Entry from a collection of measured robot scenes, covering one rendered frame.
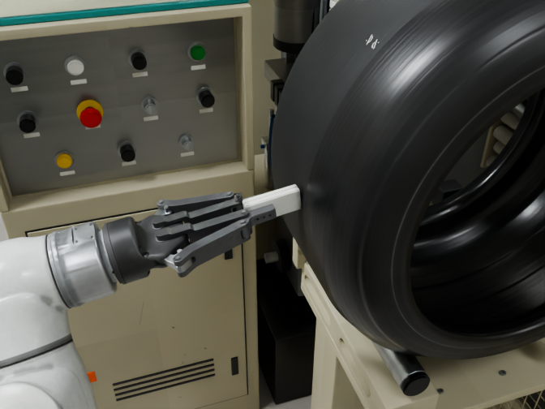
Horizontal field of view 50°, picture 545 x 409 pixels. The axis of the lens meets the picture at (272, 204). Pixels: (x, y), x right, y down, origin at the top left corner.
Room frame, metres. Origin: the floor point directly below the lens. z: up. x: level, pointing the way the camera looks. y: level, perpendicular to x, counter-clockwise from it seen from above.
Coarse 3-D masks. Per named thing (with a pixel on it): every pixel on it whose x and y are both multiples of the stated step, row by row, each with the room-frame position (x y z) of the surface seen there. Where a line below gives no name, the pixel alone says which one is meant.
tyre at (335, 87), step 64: (384, 0) 0.68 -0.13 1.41; (448, 0) 0.61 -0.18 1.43; (512, 0) 0.58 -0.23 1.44; (320, 64) 0.67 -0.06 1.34; (384, 64) 0.58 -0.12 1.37; (448, 64) 0.55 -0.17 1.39; (512, 64) 0.54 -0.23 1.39; (320, 128) 0.60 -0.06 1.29; (384, 128) 0.53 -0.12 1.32; (448, 128) 0.52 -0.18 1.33; (320, 192) 0.55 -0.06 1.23; (384, 192) 0.51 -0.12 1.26; (512, 192) 0.88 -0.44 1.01; (320, 256) 0.54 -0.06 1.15; (384, 256) 0.50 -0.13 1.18; (448, 256) 0.81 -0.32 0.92; (512, 256) 0.78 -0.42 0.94; (384, 320) 0.51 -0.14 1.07; (448, 320) 0.66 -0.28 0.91; (512, 320) 0.60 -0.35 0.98
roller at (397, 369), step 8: (376, 344) 0.62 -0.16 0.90; (384, 352) 0.60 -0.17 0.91; (392, 352) 0.59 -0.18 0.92; (384, 360) 0.59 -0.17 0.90; (392, 360) 0.58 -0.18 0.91; (400, 360) 0.57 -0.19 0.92; (408, 360) 0.57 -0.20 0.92; (416, 360) 0.57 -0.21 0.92; (392, 368) 0.57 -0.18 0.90; (400, 368) 0.56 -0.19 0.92; (408, 368) 0.56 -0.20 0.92; (416, 368) 0.55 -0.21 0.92; (400, 376) 0.55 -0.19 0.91; (408, 376) 0.55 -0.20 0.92; (416, 376) 0.54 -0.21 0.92; (424, 376) 0.55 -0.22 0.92; (400, 384) 0.54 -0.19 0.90; (408, 384) 0.54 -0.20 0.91; (416, 384) 0.54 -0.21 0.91; (424, 384) 0.54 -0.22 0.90; (408, 392) 0.54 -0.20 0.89; (416, 392) 0.54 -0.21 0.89
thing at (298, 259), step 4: (432, 204) 0.94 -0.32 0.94; (296, 244) 0.86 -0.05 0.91; (296, 248) 0.85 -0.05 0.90; (296, 252) 0.85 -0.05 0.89; (300, 252) 0.85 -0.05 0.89; (296, 256) 0.85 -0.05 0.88; (300, 256) 0.85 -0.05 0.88; (304, 256) 0.85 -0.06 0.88; (296, 260) 0.85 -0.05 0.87; (300, 260) 0.85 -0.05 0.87; (304, 260) 0.85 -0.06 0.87; (296, 264) 0.85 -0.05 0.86; (300, 264) 0.85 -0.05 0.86; (300, 268) 0.85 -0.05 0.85
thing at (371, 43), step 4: (372, 32) 0.64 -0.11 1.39; (376, 32) 0.64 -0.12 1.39; (368, 36) 0.64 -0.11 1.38; (372, 36) 0.64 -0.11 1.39; (376, 36) 0.63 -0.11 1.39; (380, 36) 0.63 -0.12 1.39; (364, 40) 0.64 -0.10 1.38; (368, 40) 0.64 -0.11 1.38; (372, 40) 0.63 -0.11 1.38; (376, 40) 0.62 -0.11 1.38; (380, 40) 0.62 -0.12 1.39; (360, 44) 0.64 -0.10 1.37; (364, 44) 0.63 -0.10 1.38; (368, 44) 0.63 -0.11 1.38; (372, 44) 0.62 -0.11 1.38; (376, 44) 0.62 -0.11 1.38; (364, 48) 0.63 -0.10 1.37; (368, 48) 0.62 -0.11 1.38; (372, 48) 0.62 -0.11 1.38; (376, 48) 0.61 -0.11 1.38; (368, 52) 0.62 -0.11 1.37; (372, 52) 0.61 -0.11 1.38
